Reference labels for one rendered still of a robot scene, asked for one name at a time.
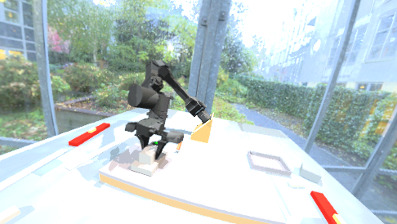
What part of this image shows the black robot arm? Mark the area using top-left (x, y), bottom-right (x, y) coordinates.
top-left (127, 60), bottom-right (212, 137)

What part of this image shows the red long flat bar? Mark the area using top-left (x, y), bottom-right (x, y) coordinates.
top-left (310, 191), bottom-right (346, 224)
top-left (69, 123), bottom-right (110, 146)

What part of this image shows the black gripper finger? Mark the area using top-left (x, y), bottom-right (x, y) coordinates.
top-left (134, 134), bottom-right (149, 150)
top-left (155, 139), bottom-right (169, 159)

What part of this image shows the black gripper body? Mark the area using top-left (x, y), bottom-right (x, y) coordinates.
top-left (125, 109), bottom-right (184, 145)

